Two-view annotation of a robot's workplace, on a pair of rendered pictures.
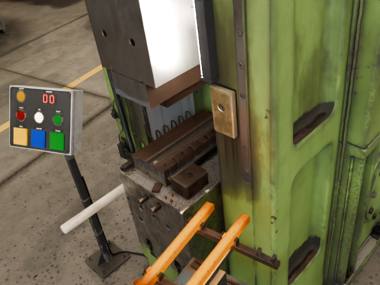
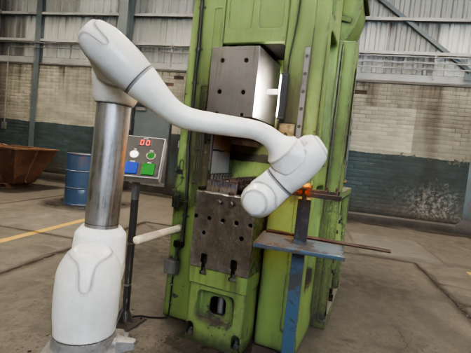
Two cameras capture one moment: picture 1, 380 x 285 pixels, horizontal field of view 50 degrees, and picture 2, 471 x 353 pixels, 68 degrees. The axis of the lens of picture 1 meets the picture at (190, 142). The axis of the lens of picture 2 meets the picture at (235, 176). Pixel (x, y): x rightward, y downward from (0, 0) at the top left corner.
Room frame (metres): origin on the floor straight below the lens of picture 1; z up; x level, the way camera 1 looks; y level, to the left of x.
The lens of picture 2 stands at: (-0.60, 1.04, 1.15)
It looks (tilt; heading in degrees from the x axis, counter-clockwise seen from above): 4 degrees down; 333
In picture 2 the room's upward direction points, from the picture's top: 6 degrees clockwise
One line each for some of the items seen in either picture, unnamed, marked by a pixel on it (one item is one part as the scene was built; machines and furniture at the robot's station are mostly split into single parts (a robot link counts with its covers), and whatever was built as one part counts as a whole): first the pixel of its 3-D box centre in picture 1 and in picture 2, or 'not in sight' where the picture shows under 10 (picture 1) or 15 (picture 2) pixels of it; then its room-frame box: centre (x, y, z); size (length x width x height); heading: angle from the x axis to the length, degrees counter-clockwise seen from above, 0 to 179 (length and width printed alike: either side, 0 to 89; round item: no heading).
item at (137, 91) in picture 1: (173, 65); not in sight; (1.40, 0.02, 1.32); 0.42 x 0.20 x 0.10; 130
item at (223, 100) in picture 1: (224, 111); (285, 138); (1.11, -0.12, 1.27); 0.09 x 0.02 x 0.17; 40
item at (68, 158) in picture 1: (83, 195); (131, 239); (1.64, 0.60, 0.54); 0.04 x 0.04 x 1.08; 40
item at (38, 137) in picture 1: (39, 138); (131, 167); (1.53, 0.66, 1.01); 0.07 x 0.05 x 0.07; 65
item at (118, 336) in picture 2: not in sight; (92, 340); (0.34, 0.94, 0.63); 0.22 x 0.18 x 0.06; 71
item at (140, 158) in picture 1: (185, 142); (235, 184); (1.40, 0.02, 0.96); 0.42 x 0.20 x 0.09; 130
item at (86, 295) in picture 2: not in sight; (88, 286); (0.36, 0.95, 0.77); 0.18 x 0.16 x 0.22; 168
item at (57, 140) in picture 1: (57, 141); (148, 169); (1.49, 0.57, 1.01); 0.07 x 0.05 x 0.07; 65
